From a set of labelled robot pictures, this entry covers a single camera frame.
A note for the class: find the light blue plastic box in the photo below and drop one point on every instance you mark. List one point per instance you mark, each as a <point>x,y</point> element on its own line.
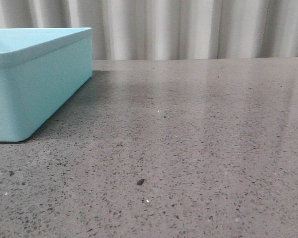
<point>40,68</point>

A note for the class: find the small black debris piece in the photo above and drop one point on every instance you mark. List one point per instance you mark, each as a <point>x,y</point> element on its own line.
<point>140,182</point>

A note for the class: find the grey pleated curtain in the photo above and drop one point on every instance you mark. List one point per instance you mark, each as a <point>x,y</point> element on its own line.
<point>168,29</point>

